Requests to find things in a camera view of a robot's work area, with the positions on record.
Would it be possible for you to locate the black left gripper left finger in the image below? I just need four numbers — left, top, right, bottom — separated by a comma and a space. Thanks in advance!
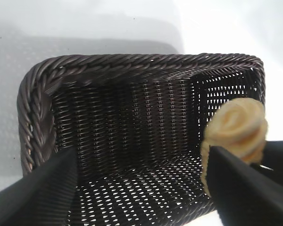
0, 150, 79, 226

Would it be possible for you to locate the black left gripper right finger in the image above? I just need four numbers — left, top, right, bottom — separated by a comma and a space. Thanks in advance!
206, 145, 283, 226

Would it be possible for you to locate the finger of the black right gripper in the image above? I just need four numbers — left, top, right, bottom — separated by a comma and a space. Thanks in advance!
251, 139, 283, 191

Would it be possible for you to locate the long twisted striped bread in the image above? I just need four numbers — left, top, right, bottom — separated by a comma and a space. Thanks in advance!
199, 97, 271, 197

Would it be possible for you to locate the dark brown wicker basket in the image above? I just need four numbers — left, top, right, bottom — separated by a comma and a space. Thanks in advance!
17, 53, 266, 226

